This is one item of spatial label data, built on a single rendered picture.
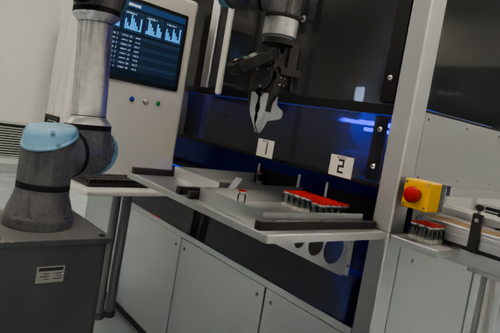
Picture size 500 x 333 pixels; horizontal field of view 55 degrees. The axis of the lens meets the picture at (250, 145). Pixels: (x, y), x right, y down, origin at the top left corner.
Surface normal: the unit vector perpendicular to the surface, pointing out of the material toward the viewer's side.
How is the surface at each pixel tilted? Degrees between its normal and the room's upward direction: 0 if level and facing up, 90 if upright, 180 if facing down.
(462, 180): 90
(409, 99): 90
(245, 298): 90
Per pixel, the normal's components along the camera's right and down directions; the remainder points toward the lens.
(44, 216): 0.51, -0.18
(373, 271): -0.77, -0.10
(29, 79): 0.61, 0.15
